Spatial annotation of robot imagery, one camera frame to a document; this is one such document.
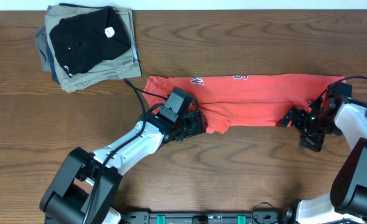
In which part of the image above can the red printed t-shirt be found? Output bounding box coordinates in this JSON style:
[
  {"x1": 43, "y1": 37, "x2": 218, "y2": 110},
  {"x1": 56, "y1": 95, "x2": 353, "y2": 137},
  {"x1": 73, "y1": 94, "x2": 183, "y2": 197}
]
[{"x1": 144, "y1": 73, "x2": 341, "y2": 134}]

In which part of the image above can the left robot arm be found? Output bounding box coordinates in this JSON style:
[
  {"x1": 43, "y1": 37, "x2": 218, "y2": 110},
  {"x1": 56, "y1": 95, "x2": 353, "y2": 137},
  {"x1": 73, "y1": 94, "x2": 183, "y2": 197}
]
[{"x1": 39, "y1": 87, "x2": 206, "y2": 224}]

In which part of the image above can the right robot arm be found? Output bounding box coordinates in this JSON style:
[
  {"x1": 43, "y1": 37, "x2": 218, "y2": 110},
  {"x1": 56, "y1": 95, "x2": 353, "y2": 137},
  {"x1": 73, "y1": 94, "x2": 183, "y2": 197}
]
[{"x1": 276, "y1": 82, "x2": 367, "y2": 223}]

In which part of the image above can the khaki folded garment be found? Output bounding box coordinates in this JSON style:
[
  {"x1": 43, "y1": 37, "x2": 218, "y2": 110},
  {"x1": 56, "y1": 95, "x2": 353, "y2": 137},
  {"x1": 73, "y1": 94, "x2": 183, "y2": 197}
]
[{"x1": 44, "y1": 4, "x2": 141, "y2": 93}]

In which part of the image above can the black folded shirt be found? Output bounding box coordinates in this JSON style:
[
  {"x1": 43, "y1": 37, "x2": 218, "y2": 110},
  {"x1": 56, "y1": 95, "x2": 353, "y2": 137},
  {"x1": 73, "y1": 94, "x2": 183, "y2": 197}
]
[{"x1": 49, "y1": 7, "x2": 131, "y2": 77}]

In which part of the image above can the grey folded garment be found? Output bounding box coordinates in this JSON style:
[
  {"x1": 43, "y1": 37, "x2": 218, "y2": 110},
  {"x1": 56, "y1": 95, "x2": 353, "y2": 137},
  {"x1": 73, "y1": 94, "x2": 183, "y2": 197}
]
[{"x1": 35, "y1": 25, "x2": 52, "y2": 72}]

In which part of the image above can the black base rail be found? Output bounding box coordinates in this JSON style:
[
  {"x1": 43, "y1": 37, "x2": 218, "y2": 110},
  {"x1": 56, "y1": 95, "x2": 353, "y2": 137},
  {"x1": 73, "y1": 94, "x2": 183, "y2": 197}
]
[{"x1": 103, "y1": 211, "x2": 282, "y2": 224}]

